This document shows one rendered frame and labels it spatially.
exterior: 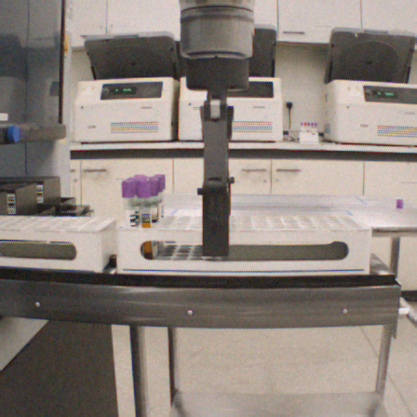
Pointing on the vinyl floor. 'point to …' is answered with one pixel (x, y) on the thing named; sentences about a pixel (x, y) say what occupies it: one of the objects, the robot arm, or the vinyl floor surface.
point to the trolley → (323, 407)
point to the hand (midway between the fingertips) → (217, 227)
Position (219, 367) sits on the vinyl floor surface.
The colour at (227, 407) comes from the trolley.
